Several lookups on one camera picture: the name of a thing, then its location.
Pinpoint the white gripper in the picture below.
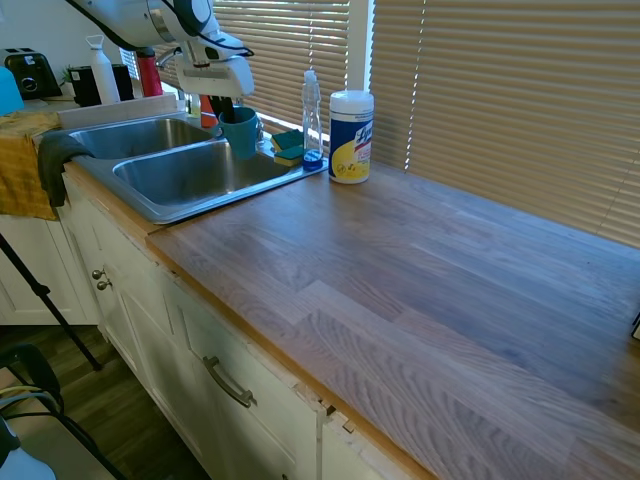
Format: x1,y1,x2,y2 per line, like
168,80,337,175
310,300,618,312
175,48,255,124

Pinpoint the teal ceramic mug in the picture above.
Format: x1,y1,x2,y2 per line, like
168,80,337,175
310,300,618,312
214,105,260,161

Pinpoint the stainless steel double sink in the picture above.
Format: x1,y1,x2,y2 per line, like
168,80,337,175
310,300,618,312
67,115,330,225

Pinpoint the orange soap bottle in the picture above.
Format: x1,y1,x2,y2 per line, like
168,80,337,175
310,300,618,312
199,94,220,129

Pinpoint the green and yellow sponge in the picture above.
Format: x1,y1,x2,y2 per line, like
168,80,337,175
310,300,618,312
273,145,305,169
270,129,305,152

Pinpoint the chrome faucet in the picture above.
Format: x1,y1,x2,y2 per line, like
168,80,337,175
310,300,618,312
155,47,184,70

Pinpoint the red water bottle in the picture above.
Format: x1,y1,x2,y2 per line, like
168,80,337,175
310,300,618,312
136,47,165,98

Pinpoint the beige narrow window blind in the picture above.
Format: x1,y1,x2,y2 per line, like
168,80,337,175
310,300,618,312
119,0,351,132

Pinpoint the clear dish soap bottle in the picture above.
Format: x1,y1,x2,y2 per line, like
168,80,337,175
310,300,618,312
301,69,325,173

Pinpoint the black canister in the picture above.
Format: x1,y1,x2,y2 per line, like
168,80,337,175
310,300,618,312
111,63,136,102
68,64,103,108

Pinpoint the white water bottle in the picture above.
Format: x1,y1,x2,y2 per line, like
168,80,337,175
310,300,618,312
85,34,122,106

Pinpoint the Lysol wipes canister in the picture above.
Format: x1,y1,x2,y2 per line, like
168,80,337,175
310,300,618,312
328,89,376,185

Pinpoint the grey dish cloth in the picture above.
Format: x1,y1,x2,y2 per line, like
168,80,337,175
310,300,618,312
37,130,96,209

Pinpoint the black toaster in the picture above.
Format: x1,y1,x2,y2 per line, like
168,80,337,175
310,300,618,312
3,47,64,100

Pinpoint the yellow patterned towel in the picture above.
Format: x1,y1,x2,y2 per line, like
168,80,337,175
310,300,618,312
0,110,64,221

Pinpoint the light blue plastic object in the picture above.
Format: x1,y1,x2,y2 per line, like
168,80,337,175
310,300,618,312
0,65,26,117

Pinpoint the white kitchen base cabinet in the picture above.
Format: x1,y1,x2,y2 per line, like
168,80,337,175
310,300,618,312
57,172,436,480

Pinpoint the white side cabinet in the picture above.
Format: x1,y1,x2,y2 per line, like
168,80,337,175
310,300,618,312
0,213,101,326

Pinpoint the black tripod leg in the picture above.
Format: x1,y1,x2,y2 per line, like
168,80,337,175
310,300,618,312
0,232,104,373

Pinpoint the beige wide window blind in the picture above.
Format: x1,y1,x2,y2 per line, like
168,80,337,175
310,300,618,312
370,0,640,250

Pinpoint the white window frame post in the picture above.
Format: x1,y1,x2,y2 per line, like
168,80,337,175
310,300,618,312
348,0,376,95

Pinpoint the metal bar drawer handle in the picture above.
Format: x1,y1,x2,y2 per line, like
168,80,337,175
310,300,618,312
202,355,258,409

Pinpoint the black hose bundle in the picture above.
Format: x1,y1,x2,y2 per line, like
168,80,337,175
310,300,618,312
0,343,126,480

